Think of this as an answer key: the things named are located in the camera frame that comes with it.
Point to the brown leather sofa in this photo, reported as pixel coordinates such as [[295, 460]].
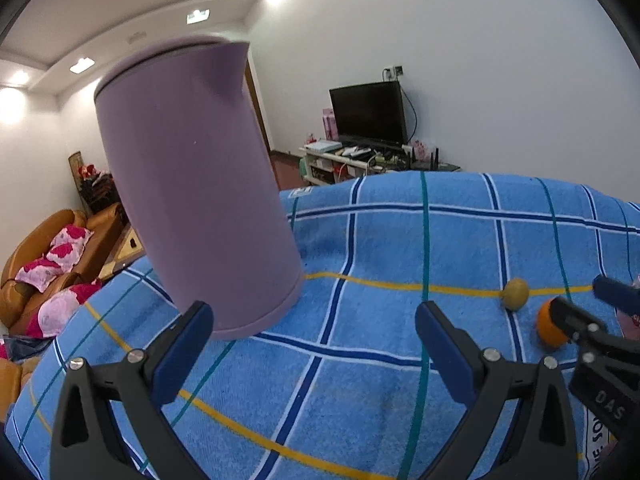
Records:
[[65, 220]]

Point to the wall socket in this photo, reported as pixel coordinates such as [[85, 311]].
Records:
[[395, 71]]

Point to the purple kettle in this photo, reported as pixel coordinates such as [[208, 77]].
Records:
[[200, 185]]

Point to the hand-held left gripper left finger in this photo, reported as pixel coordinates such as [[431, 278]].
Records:
[[182, 355]]

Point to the small yellow-brown fruit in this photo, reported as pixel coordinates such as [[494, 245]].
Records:
[[515, 294]]

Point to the black router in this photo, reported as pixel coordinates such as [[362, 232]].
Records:
[[432, 160]]

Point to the shelf with red flowers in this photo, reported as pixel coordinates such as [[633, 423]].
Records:
[[92, 180]]

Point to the white set-top box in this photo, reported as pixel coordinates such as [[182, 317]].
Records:
[[322, 146]]

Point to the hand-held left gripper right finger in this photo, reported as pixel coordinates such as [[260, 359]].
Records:
[[445, 355]]

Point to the medium orange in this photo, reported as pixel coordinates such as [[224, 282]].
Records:
[[547, 334]]

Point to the white television stand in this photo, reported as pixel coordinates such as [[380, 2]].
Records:
[[320, 167]]

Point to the black television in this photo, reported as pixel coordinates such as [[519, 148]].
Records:
[[367, 112]]

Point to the rectangular ceiling light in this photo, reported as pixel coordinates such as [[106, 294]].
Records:
[[82, 65], [197, 16]]

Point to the blue plaid blanket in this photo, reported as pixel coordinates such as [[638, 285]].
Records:
[[380, 260]]

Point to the pink floral pillow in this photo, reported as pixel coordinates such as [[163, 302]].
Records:
[[60, 310], [70, 245], [37, 272]]

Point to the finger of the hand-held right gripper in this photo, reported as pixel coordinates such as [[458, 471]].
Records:
[[617, 293], [570, 315]]

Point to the brown leather seat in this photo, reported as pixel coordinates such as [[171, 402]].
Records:
[[12, 382]]

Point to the brown wooden door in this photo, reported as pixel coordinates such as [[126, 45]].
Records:
[[265, 125]]

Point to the wooden coffee table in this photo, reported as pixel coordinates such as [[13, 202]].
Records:
[[125, 252]]

